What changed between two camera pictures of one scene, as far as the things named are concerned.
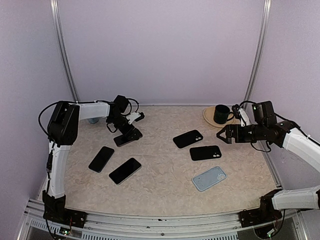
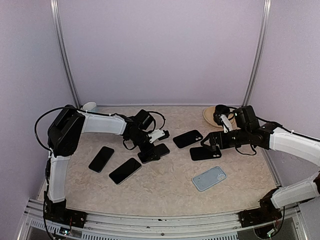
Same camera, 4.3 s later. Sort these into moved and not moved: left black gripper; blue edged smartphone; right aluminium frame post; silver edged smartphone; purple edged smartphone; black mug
Moved: left black gripper; purple edged smartphone
Not moved: right aluminium frame post; silver edged smartphone; blue edged smartphone; black mug
